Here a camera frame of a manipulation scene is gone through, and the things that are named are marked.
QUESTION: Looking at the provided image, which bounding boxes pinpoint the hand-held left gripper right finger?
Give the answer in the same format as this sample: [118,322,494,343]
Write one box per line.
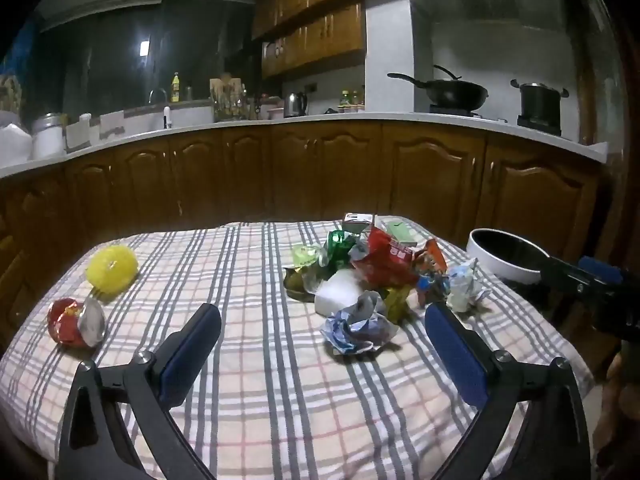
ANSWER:
[424,302,593,480]

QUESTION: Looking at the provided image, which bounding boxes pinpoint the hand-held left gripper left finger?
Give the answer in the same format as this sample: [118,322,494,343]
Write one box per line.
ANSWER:
[55,302,223,480]

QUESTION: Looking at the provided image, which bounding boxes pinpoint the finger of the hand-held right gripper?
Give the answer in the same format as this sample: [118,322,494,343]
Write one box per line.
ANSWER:
[579,256,626,286]
[539,256,607,308]

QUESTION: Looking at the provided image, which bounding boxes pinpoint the white round bin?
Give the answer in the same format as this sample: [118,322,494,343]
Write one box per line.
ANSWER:
[466,228,552,284]

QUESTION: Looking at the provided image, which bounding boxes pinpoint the green milk carton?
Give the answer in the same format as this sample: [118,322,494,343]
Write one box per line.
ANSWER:
[375,216,419,247]

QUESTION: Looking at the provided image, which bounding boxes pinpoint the red white milk carton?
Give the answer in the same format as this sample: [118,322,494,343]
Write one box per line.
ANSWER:
[343,212,375,236]

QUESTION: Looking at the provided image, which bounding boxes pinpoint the crumpled clear plastic wrapper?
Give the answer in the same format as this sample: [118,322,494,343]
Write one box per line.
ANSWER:
[444,257,494,314]

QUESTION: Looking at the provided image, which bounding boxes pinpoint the small blue wrapper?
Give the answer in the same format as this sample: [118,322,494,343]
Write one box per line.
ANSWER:
[415,272,451,307]

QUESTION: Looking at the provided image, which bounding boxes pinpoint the plaid tablecloth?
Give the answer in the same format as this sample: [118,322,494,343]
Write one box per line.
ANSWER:
[0,217,596,480]

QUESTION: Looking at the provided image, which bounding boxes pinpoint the yellow green wrapper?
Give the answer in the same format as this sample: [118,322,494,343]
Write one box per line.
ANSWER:
[382,285,414,324]

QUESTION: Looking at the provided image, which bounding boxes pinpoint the crumpled printed paper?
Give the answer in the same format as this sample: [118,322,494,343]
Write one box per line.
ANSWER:
[320,291,400,356]

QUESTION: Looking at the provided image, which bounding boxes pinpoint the orange snack bag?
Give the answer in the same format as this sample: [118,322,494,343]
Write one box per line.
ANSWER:
[412,238,449,276]

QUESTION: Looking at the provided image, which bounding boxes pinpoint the yellow round sponge ball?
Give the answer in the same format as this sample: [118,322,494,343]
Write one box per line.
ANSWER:
[85,244,139,297]

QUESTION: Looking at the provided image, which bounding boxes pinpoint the red snack bag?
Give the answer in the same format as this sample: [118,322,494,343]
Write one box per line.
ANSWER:
[352,225,422,289]

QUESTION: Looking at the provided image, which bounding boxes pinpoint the dark olive wrapper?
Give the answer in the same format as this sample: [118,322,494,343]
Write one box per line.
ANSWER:
[283,267,321,302]

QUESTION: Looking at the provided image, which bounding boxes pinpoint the light green drink pouch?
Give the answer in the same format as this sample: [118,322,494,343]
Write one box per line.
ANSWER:
[291,243,324,272]

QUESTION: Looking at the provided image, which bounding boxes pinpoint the shiny green wrapper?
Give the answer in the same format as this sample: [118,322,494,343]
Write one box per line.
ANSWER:
[322,230,358,269]

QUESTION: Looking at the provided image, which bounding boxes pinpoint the black cooking pot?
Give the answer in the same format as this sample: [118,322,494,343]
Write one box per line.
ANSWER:
[510,79,570,129]

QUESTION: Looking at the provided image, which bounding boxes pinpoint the black wok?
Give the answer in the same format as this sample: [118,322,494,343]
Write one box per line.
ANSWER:
[387,64,490,111]

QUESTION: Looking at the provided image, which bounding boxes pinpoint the wooden lower cabinets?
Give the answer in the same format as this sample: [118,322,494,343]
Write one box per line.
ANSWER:
[0,120,603,346]

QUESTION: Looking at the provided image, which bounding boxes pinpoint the wooden cabinets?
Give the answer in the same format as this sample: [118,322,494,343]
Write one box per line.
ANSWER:
[0,120,603,346]
[250,0,413,81]

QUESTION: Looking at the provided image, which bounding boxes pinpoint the utensil holder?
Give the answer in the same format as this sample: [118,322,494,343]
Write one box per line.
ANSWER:
[209,73,249,122]

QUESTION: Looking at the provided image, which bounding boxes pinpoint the white lidded container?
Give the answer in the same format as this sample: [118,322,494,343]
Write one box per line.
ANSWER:
[31,112,69,159]

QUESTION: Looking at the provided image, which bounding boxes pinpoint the steel electric kettle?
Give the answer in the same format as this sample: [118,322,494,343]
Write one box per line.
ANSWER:
[283,91,309,119]

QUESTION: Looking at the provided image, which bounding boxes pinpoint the seasoning jars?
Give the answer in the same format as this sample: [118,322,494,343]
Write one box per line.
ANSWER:
[338,89,364,113]

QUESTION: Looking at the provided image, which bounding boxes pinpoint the dark window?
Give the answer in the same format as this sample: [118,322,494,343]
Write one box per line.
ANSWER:
[35,0,257,113]

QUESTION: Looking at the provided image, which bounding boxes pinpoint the wooden upper cabinets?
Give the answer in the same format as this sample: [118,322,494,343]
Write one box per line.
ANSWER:
[250,0,413,81]

